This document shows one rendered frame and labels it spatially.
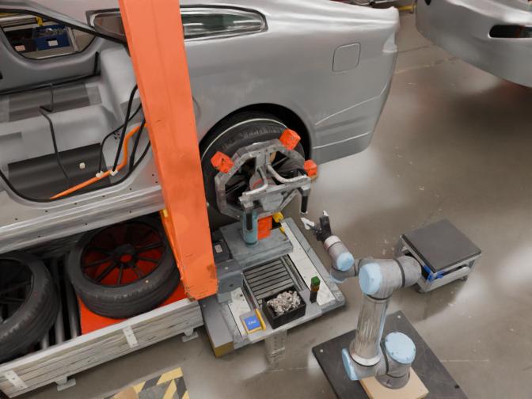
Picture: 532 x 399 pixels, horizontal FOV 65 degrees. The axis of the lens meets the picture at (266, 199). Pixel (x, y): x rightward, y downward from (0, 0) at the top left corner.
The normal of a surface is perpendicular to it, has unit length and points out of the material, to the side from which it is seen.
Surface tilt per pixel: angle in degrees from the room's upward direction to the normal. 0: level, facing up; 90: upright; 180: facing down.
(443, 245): 0
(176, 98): 90
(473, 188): 0
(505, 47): 89
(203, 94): 90
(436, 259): 0
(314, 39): 80
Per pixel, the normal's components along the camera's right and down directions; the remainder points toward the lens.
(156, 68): 0.40, 0.63
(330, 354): 0.00, -0.72
